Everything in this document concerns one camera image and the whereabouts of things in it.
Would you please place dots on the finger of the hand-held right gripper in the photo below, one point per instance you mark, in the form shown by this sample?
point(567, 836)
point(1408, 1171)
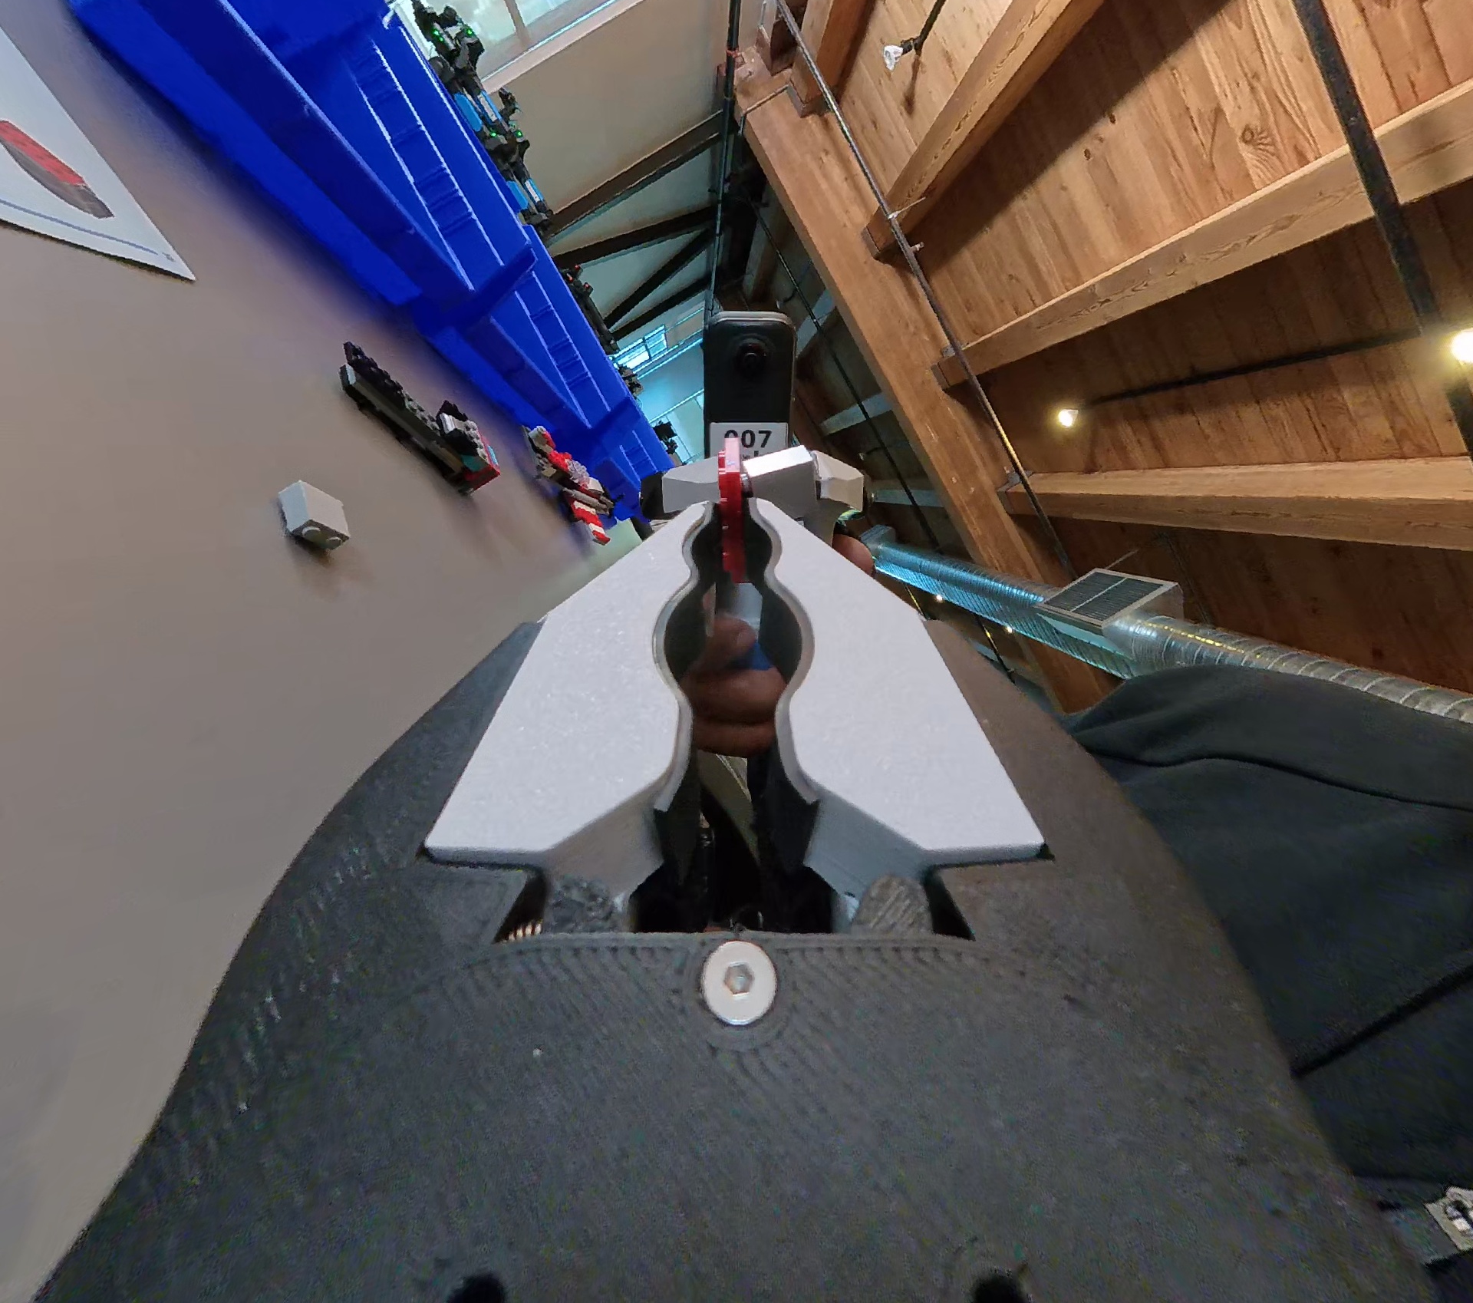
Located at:
point(838, 490)
point(692, 491)

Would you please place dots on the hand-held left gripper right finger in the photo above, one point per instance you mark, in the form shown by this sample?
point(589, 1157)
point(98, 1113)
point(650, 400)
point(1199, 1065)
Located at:
point(912, 742)

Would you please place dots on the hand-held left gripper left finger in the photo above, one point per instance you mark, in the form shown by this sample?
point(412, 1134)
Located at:
point(562, 742)

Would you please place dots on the red toy brick plate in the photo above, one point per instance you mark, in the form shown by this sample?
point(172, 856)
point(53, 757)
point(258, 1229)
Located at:
point(733, 512)

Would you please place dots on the grey toy brick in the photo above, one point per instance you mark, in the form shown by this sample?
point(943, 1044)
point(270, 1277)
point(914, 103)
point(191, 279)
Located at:
point(316, 516)
point(777, 476)

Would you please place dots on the person's right forearm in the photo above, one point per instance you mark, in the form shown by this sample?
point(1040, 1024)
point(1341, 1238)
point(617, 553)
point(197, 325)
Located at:
point(1287, 868)

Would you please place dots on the grey desk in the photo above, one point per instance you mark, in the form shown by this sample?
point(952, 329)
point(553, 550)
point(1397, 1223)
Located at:
point(172, 691)

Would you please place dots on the person's right hand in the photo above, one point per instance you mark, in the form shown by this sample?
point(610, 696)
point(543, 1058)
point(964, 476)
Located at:
point(733, 704)

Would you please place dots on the small blue plastic bin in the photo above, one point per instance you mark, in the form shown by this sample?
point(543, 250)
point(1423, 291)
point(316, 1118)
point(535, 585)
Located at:
point(639, 457)
point(553, 325)

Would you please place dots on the red toy brick assembly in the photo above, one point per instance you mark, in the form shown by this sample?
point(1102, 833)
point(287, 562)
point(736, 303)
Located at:
point(573, 486)

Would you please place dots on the ceiling vent grille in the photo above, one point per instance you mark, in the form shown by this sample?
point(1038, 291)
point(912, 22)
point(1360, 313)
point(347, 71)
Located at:
point(1105, 603)

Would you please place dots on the black toy brick assembly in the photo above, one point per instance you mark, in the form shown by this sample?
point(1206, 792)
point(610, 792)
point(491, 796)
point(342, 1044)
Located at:
point(418, 420)

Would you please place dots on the ceiling spot lamp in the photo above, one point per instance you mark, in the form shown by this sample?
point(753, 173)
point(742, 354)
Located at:
point(901, 56)

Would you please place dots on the row of black robot arms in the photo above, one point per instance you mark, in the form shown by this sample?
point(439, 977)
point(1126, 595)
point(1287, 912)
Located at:
point(461, 41)

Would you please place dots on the large blue plastic bin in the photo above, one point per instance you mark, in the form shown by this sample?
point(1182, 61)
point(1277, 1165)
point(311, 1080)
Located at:
point(287, 58)

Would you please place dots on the open instruction booklet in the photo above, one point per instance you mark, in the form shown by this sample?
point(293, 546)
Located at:
point(71, 177)

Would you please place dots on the silver air duct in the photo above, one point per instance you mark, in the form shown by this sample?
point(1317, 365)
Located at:
point(1267, 653)

